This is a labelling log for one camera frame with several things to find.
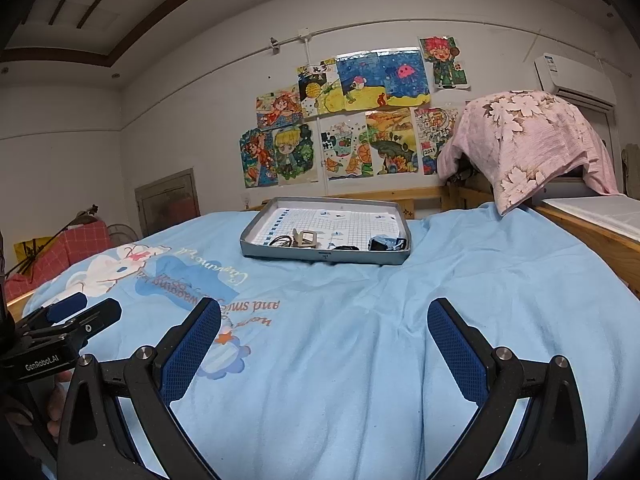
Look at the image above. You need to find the grey tray box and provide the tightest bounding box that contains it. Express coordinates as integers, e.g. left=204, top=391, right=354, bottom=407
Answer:
left=239, top=197, right=412, bottom=265

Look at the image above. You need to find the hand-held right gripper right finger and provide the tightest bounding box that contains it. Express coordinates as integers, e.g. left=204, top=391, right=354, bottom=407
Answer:
left=426, top=297, right=590, bottom=480

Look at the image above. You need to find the yellow bag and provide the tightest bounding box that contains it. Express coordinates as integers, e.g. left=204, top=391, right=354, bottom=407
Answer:
left=13, top=239, right=43, bottom=263

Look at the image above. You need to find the grey appliance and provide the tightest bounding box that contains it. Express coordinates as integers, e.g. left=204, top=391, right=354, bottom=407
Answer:
left=542, top=176, right=601, bottom=199

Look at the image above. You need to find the black stick stand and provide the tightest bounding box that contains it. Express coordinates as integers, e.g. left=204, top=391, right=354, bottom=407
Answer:
left=10, top=204, right=99, bottom=273

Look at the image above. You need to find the round wire fan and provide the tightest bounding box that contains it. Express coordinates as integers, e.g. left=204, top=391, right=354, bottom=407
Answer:
left=106, top=223, right=137, bottom=243

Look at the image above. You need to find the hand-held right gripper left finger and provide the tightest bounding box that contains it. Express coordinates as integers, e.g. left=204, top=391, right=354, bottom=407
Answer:
left=56, top=296, right=223, bottom=480

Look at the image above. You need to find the person's left hand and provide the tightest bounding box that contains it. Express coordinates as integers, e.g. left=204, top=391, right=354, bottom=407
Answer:
left=46, top=371, right=74, bottom=440

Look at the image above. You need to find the white cable conduit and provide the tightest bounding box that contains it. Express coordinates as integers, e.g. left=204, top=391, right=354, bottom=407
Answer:
left=269, top=19, right=416, bottom=68

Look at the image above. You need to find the red chequered cloth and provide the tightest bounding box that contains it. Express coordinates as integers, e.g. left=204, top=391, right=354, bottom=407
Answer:
left=4, top=220, right=113, bottom=306

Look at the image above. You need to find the white air conditioner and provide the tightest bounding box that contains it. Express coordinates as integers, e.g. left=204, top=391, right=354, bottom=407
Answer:
left=534, top=52, right=618, bottom=108

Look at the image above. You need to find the white foam board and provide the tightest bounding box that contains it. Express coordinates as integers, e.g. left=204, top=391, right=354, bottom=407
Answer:
left=542, top=194, right=640, bottom=243

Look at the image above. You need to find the light blue printed blanket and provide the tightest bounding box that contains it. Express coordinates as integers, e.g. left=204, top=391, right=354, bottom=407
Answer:
left=22, top=202, right=640, bottom=480

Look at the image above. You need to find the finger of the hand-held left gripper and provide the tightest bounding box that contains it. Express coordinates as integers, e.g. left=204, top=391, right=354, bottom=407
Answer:
left=17, top=292, right=89, bottom=332
left=49, top=297, right=124, bottom=347

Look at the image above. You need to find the group of colourful wall drawings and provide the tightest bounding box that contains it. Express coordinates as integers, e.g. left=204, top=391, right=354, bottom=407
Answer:
left=239, top=35, right=473, bottom=188

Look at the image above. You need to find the pink floral cloth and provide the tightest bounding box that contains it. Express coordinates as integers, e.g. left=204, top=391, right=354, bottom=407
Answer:
left=437, top=90, right=623, bottom=217

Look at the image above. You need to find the brown wall panel door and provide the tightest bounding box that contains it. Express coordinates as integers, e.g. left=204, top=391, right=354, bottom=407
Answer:
left=135, top=169, right=201, bottom=238

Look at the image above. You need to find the beige hair claw clip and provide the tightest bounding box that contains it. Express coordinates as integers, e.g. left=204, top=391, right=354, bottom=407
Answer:
left=291, top=228, right=321, bottom=249

